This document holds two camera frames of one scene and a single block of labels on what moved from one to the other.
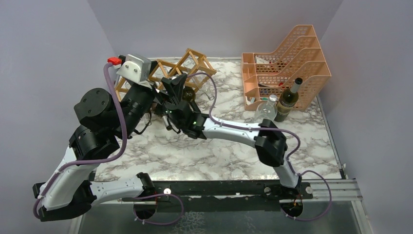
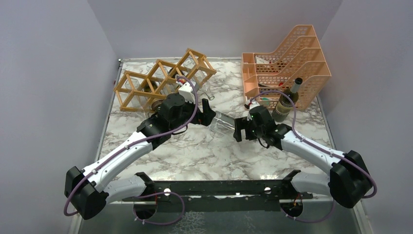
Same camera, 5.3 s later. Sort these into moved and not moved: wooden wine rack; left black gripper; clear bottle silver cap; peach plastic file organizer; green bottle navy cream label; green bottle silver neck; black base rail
Moved: clear bottle silver cap; green bottle navy cream label; left black gripper
Not moved: peach plastic file organizer; green bottle silver neck; wooden wine rack; black base rail
